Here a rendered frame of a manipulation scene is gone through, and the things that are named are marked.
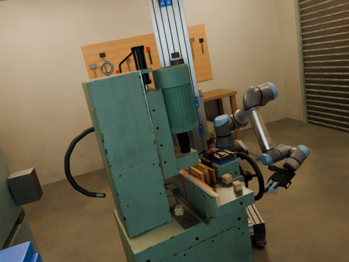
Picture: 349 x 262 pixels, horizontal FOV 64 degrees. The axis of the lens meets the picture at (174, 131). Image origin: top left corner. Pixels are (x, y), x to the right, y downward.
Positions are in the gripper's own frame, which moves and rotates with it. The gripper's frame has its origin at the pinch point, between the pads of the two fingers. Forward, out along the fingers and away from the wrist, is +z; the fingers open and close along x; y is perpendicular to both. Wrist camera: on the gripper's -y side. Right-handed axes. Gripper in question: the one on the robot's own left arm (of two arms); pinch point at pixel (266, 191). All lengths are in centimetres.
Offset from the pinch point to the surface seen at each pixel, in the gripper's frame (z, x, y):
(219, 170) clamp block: 11.9, 0.8, -32.4
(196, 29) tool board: -180, 312, -31
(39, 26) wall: -5, 343, -187
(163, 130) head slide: 19, 0, -71
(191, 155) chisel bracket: 17, 4, -49
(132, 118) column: 25, -5, -86
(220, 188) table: 19.3, -9.2, -32.2
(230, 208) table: 24.0, -22.3, -31.1
